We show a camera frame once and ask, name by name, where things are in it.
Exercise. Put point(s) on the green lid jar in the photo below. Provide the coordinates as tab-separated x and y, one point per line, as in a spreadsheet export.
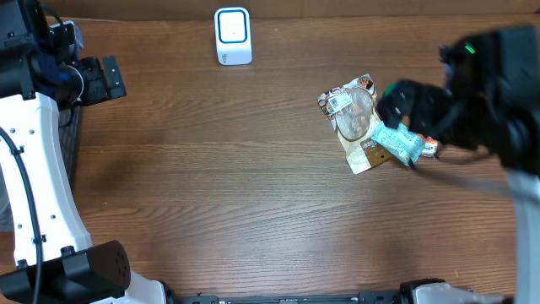
389	89

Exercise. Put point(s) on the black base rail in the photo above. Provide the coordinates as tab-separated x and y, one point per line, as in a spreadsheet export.
364	297

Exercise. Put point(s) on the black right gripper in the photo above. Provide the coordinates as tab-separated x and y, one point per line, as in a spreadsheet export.
428	111

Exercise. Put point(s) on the teal tissue pack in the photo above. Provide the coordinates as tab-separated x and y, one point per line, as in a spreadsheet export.
406	146

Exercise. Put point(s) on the beige brown snack pouch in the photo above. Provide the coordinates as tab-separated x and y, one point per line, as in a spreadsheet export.
350	109

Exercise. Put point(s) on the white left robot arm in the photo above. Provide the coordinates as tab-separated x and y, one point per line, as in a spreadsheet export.
42	75

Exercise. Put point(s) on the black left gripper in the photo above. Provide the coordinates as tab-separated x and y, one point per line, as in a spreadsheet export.
102	90

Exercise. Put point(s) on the orange snack packet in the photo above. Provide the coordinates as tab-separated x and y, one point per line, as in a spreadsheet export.
430	146

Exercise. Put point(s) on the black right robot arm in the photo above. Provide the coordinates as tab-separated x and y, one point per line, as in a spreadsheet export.
490	99

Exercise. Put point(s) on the white barcode scanner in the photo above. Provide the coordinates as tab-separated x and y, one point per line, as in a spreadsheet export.
232	27

